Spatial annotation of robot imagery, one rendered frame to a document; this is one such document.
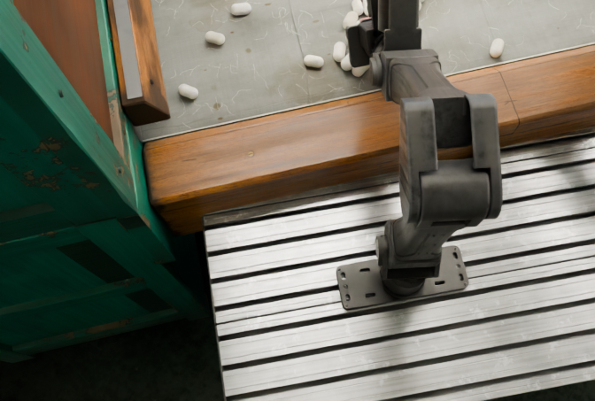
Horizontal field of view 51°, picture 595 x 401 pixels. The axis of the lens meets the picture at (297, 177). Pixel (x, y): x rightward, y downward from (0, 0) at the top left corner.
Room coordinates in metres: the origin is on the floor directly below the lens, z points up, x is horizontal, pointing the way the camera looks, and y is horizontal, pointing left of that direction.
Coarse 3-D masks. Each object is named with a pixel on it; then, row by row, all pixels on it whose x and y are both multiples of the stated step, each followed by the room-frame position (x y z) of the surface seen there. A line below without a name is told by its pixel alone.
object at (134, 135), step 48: (144, 192) 0.34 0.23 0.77; (48, 240) 0.27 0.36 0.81; (96, 240) 0.27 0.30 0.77; (144, 240) 0.28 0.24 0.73; (192, 240) 0.46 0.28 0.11; (0, 288) 0.25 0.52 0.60; (48, 288) 0.26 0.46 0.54; (96, 288) 0.27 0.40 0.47; (144, 288) 0.27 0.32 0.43; (192, 288) 0.31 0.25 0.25; (0, 336) 0.23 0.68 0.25; (48, 336) 0.24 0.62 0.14; (96, 336) 0.24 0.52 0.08
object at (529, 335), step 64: (320, 192) 0.36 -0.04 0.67; (384, 192) 0.35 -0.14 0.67; (512, 192) 0.34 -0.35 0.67; (576, 192) 0.33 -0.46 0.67; (256, 256) 0.26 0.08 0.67; (320, 256) 0.25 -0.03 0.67; (512, 256) 0.23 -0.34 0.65; (576, 256) 0.22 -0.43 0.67; (256, 320) 0.16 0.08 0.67; (320, 320) 0.15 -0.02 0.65; (384, 320) 0.14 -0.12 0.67; (448, 320) 0.14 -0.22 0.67; (512, 320) 0.13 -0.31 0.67; (576, 320) 0.12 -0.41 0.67; (256, 384) 0.06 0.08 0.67; (320, 384) 0.06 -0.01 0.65; (384, 384) 0.05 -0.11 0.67; (448, 384) 0.04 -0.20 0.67; (512, 384) 0.04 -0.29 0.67
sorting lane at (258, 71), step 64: (192, 0) 0.71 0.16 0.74; (256, 0) 0.70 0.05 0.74; (320, 0) 0.69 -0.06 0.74; (448, 0) 0.67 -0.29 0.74; (512, 0) 0.66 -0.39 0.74; (576, 0) 0.65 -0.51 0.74; (192, 64) 0.58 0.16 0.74; (256, 64) 0.57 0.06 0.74; (448, 64) 0.55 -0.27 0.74; (192, 128) 0.46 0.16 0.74
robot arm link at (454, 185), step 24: (456, 168) 0.22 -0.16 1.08; (480, 168) 0.22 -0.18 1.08; (432, 192) 0.20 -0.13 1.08; (456, 192) 0.20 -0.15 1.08; (480, 192) 0.20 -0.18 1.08; (432, 216) 0.18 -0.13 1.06; (456, 216) 0.18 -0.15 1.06; (480, 216) 0.18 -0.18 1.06; (408, 240) 0.20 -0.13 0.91; (432, 240) 0.19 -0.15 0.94; (408, 264) 0.19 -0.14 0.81; (432, 264) 0.19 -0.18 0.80
